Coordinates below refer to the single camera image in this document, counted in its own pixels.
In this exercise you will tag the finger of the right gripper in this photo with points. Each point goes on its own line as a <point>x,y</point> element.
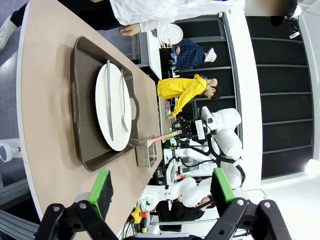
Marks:
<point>181,136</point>
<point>178,120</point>

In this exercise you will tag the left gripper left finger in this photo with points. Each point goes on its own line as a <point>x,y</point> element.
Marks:
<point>97,190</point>

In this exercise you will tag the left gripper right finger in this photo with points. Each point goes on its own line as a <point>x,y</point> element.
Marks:
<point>222,187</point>

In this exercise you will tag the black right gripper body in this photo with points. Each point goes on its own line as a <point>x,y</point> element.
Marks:
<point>190,130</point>

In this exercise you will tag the silver table fork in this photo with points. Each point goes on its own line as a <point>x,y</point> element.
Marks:
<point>124,122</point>

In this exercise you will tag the brown plastic serving tray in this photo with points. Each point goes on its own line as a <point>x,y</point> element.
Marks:
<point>82,125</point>

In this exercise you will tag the silver table knife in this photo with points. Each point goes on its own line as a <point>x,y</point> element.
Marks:
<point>109,100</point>

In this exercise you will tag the white round dinner plate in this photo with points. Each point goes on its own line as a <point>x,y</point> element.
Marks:
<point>176,33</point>
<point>101,105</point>

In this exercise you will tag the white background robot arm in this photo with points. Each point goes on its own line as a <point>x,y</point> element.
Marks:
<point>190,151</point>

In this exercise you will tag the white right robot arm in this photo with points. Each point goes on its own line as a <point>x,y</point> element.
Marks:
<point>227,142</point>

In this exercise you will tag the person right forearm white sleeve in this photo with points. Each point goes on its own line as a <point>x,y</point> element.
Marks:
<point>155,25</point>

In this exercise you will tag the person right hand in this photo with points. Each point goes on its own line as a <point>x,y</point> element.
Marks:
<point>130,30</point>

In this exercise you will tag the person in yellow hoodie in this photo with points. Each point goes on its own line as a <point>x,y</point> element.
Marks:
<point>180,87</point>

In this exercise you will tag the rectangular stainless steel container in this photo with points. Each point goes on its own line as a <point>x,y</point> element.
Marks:
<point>142,155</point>

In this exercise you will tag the yellow emergency stop box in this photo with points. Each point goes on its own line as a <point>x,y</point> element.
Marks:
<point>137,217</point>

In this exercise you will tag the seated person black clothes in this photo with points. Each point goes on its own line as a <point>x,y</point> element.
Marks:
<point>180,215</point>

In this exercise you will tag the large white side table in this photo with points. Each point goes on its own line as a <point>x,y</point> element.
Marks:
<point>153,60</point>

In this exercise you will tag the person in dark plaid shirt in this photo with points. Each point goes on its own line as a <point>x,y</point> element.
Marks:
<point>190,55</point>

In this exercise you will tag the white round disc device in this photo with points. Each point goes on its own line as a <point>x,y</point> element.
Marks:
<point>5,152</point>

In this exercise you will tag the person in white jacket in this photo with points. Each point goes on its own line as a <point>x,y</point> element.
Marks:
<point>155,10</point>

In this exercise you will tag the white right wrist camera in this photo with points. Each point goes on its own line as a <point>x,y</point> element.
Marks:
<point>200,130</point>

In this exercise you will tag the grey aluminium frame rail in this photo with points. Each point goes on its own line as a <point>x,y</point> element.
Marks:
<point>12,195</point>

